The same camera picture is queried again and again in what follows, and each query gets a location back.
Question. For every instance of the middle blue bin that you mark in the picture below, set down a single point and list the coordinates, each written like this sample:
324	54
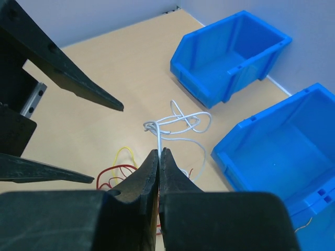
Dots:
286	149

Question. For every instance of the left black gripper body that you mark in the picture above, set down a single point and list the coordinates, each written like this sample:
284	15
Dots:
17	87

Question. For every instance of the right blue bin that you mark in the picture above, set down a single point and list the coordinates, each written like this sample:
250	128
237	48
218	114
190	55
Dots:
314	226

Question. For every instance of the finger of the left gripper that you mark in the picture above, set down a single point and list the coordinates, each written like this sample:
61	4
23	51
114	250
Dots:
28	39
20	170

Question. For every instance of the small blue bin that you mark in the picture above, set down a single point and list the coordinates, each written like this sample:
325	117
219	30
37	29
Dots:
218	60

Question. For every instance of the aluminium rail frame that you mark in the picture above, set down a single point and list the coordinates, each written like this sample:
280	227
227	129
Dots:
33	100

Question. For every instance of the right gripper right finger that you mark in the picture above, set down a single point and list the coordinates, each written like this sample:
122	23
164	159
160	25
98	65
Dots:
192	219

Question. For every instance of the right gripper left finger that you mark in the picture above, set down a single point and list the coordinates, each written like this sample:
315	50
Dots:
123	218

